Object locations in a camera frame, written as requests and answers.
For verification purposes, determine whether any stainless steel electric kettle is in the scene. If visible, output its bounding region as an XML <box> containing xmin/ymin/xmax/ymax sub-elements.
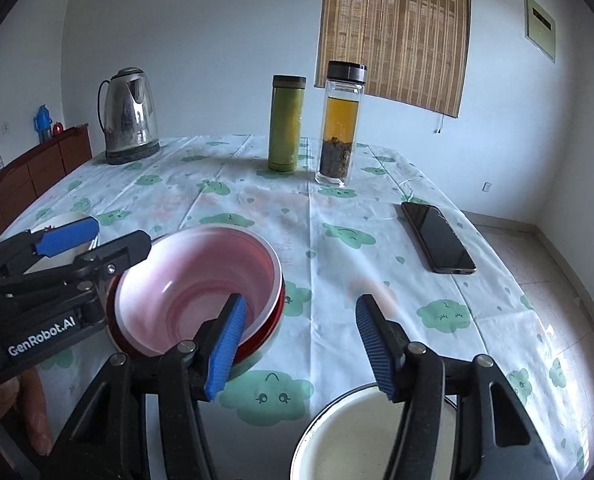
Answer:
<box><xmin>97</xmin><ymin>66</ymin><xmax>159</xmax><ymax>158</ymax></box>

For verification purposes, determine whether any brown wooden cabinet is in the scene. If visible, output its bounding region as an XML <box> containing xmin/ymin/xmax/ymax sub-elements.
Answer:
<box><xmin>0</xmin><ymin>122</ymin><xmax>94</xmax><ymax>251</ymax></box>

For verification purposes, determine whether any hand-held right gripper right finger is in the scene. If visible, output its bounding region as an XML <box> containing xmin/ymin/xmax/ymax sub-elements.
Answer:
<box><xmin>355</xmin><ymin>294</ymin><xmax>552</xmax><ymax>480</ymax></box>

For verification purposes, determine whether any cloud print tablecloth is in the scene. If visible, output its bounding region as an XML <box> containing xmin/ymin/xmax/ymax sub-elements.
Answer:
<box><xmin>0</xmin><ymin>134</ymin><xmax>590</xmax><ymax>480</ymax></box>

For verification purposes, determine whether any glass tea bottle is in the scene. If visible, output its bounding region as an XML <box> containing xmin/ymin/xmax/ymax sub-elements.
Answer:
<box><xmin>315</xmin><ymin>60</ymin><xmax>368</xmax><ymax>187</ymax></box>

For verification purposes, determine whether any blue water bottle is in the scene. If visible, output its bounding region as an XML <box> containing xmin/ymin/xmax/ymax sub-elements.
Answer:
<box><xmin>33</xmin><ymin>104</ymin><xmax>53</xmax><ymax>145</ymax></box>

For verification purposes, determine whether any green thermos bottle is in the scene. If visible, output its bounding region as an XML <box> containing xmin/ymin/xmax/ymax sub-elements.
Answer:
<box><xmin>268</xmin><ymin>74</ymin><xmax>308</xmax><ymax>172</ymax></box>

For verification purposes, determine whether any black smartphone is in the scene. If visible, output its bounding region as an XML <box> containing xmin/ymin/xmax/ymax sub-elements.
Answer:
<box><xmin>401</xmin><ymin>202</ymin><xmax>478</xmax><ymax>275</ymax></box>

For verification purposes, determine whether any white enamel bowl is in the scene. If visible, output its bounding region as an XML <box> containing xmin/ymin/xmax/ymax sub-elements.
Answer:
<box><xmin>289</xmin><ymin>382</ymin><xmax>460</xmax><ymax>480</ymax></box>

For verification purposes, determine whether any red plastic bowl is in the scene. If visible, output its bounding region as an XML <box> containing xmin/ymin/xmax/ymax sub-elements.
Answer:
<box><xmin>106</xmin><ymin>270</ymin><xmax>285</xmax><ymax>381</ymax></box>
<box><xmin>113</xmin><ymin>226</ymin><xmax>284</xmax><ymax>356</ymax></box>

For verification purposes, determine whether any person's left hand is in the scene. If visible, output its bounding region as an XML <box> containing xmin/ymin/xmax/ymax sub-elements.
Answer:
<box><xmin>0</xmin><ymin>367</ymin><xmax>54</xmax><ymax>456</ymax></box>

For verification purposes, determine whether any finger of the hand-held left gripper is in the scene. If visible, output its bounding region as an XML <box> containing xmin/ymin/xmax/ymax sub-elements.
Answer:
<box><xmin>0</xmin><ymin>216</ymin><xmax>101</xmax><ymax>287</ymax></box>
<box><xmin>0</xmin><ymin>229</ymin><xmax>153</xmax><ymax>302</ymax></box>

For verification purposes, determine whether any pale green wall panel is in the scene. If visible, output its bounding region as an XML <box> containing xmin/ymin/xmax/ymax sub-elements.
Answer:
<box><xmin>522</xmin><ymin>0</ymin><xmax>558</xmax><ymax>65</ymax></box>

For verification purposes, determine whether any dark kettle base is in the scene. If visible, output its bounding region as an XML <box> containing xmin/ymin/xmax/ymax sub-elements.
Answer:
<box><xmin>104</xmin><ymin>141</ymin><xmax>161</xmax><ymax>166</ymax></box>

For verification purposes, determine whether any bamboo window blind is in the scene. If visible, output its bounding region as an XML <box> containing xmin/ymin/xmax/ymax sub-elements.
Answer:
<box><xmin>315</xmin><ymin>0</ymin><xmax>472</xmax><ymax>120</ymax></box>

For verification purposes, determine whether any small floral plate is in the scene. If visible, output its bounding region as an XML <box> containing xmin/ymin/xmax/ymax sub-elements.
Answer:
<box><xmin>30</xmin><ymin>211</ymin><xmax>100</xmax><ymax>256</ymax></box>

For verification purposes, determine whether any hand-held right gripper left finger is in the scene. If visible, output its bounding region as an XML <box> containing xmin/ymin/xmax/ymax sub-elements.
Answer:
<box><xmin>42</xmin><ymin>294</ymin><xmax>248</xmax><ymax>480</ymax></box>

